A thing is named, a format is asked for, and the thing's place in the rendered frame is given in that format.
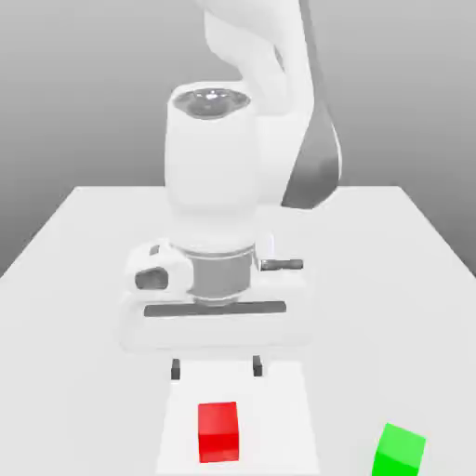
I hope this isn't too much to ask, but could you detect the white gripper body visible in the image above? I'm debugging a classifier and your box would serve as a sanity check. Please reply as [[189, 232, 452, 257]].
[[116, 279, 312, 353]]

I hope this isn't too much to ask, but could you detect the small red cube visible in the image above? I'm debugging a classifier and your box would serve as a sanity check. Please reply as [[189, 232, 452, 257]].
[[197, 401, 241, 465]]

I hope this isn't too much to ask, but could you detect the small green cube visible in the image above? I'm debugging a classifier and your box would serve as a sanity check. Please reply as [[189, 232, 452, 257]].
[[371, 422, 428, 476]]

